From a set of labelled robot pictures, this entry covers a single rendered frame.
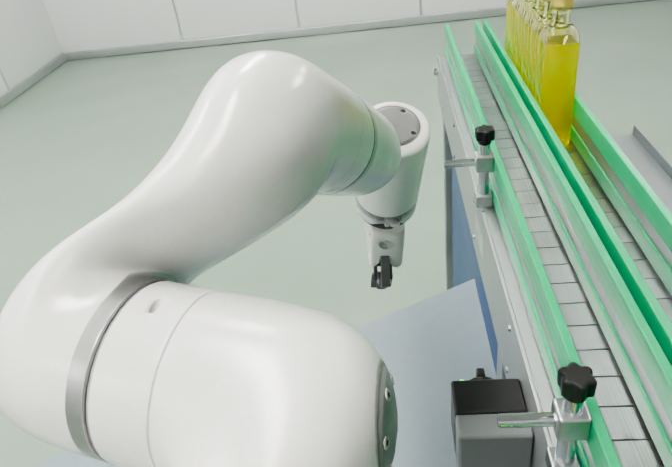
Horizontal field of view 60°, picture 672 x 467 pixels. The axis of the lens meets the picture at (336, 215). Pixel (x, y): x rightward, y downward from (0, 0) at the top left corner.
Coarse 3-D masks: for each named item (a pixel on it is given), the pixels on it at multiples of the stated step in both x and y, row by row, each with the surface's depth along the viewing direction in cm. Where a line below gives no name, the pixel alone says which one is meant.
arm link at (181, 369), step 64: (128, 320) 28; (192, 320) 28; (256, 320) 28; (320, 320) 28; (128, 384) 27; (192, 384) 26; (256, 384) 25; (320, 384) 25; (384, 384) 27; (128, 448) 27; (192, 448) 25; (256, 448) 24; (320, 448) 24; (384, 448) 26
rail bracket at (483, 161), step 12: (480, 132) 83; (492, 132) 83; (480, 144) 85; (480, 156) 85; (492, 156) 85; (480, 168) 86; (492, 168) 86; (480, 180) 88; (480, 192) 89; (480, 204) 90; (492, 204) 90
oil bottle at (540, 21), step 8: (544, 0) 97; (544, 8) 98; (544, 16) 99; (536, 24) 99; (544, 24) 98; (536, 32) 99; (536, 40) 99; (536, 48) 100; (536, 56) 101; (536, 64) 101; (528, 72) 107; (528, 80) 107; (528, 88) 107
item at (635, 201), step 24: (576, 96) 100; (576, 120) 101; (576, 144) 101; (600, 144) 89; (600, 168) 90; (624, 168) 80; (624, 192) 81; (648, 192) 73; (624, 216) 81; (648, 216) 73; (648, 240) 74
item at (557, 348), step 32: (448, 32) 140; (448, 64) 144; (512, 192) 77; (512, 224) 75; (512, 256) 76; (544, 288) 61; (544, 320) 61; (544, 352) 62; (576, 352) 53; (576, 448) 52; (608, 448) 45
